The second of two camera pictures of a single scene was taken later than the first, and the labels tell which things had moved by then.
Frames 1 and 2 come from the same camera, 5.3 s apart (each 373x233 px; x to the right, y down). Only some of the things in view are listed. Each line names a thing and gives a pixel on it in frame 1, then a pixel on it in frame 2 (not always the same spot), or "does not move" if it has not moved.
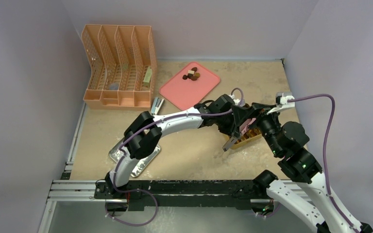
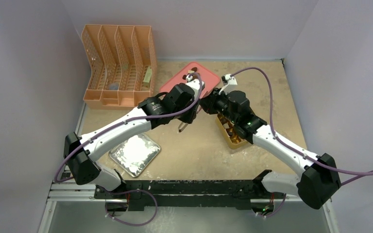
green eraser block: (147, 79) does not move
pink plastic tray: (182, 92) does not move
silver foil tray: (115, 154) does not move
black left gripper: (231, 130) -> (189, 118)
